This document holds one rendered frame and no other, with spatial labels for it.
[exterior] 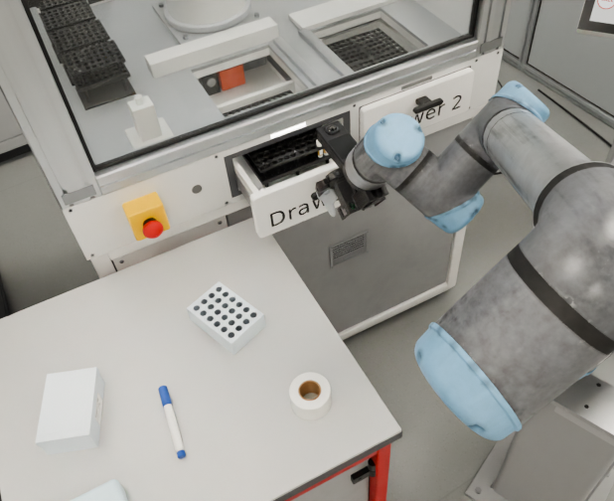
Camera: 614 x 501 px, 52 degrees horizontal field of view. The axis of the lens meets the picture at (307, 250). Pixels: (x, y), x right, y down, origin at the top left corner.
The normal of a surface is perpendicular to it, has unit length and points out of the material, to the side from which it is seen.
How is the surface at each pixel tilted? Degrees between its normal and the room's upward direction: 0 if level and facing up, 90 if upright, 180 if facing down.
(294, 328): 0
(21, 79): 90
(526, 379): 61
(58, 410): 0
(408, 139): 35
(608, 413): 0
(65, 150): 90
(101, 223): 90
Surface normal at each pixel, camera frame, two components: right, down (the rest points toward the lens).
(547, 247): -0.64, -0.51
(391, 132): 0.21, -0.17
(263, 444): -0.07, -0.66
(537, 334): -0.36, 0.14
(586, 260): -0.31, -0.36
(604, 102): -0.85, 0.43
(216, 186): 0.46, 0.65
